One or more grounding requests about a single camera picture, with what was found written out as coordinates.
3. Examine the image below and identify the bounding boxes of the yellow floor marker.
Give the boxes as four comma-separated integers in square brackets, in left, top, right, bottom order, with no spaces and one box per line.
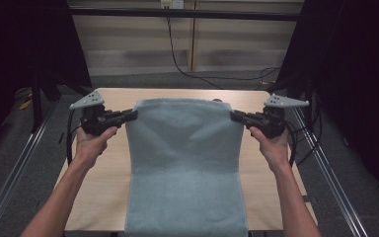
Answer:
[18,98,34,112]

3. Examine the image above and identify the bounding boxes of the black stand post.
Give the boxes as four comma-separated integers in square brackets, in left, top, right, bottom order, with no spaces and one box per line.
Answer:
[30,73,44,134]

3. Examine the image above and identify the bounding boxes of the black curtain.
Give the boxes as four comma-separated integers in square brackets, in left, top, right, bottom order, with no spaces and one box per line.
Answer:
[269,0,379,205]
[0,0,93,156]

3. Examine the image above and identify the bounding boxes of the person's left hand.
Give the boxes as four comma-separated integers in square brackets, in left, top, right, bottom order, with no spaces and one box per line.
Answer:
[73,125,119,170]

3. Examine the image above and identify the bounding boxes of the light blue towel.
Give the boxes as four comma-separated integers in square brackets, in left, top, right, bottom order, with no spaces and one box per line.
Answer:
[123,98,250,237]

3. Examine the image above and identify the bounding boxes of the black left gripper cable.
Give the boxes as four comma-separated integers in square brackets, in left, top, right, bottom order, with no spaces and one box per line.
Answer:
[65,109,82,166]

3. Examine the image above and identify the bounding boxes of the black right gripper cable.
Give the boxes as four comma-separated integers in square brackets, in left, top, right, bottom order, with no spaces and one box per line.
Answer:
[284,95,324,168]

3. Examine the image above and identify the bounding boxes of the white wall outlet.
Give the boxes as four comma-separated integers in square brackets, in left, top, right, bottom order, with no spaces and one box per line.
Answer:
[160,0,186,10]

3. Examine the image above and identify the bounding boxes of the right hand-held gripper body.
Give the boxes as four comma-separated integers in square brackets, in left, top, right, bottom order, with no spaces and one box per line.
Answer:
[259,93,310,139]

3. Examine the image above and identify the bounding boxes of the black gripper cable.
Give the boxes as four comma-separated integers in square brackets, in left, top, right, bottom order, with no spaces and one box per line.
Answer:
[65,109,82,166]
[284,95,324,168]

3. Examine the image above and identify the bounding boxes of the black wall cable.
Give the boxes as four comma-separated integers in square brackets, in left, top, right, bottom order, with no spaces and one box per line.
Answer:
[165,16,281,91]

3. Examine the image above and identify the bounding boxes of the person's right hand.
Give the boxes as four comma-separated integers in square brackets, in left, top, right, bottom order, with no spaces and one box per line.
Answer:
[249,125,292,174]

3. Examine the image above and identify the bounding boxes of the black horizontal frame bar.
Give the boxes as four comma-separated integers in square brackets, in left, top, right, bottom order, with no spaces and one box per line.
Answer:
[68,7,305,23]

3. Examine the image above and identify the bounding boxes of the metal floor rail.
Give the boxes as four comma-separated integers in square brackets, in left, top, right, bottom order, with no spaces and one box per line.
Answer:
[0,104,57,237]
[291,107,367,237]

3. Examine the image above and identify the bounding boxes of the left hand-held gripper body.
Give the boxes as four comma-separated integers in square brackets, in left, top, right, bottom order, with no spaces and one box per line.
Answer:
[68,89,122,137]

